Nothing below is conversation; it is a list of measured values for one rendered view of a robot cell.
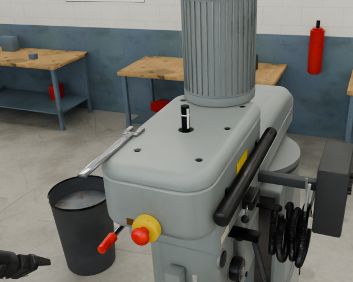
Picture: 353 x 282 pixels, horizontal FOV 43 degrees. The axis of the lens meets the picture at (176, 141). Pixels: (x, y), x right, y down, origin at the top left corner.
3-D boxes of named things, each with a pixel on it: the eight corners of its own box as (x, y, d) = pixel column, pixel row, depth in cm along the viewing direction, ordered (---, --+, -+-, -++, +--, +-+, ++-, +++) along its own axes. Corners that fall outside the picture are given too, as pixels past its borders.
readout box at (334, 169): (344, 240, 125) (353, 174, 116) (311, 233, 128) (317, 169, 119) (350, 202, 141) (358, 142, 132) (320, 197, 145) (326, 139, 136)
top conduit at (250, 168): (228, 229, 90) (228, 214, 88) (209, 225, 91) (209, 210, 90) (277, 138, 127) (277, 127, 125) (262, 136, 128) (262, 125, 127)
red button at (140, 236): (147, 249, 90) (145, 233, 89) (129, 245, 92) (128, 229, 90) (154, 240, 93) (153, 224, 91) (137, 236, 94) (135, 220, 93)
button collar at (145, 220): (158, 245, 93) (156, 222, 90) (133, 239, 95) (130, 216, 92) (162, 240, 94) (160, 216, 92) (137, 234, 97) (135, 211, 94)
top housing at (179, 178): (207, 250, 91) (205, 183, 84) (98, 225, 101) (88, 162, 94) (263, 151, 129) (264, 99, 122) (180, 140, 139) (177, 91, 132)
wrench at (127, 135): (90, 179, 87) (89, 175, 87) (73, 175, 89) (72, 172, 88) (144, 130, 107) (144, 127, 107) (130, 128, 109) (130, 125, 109)
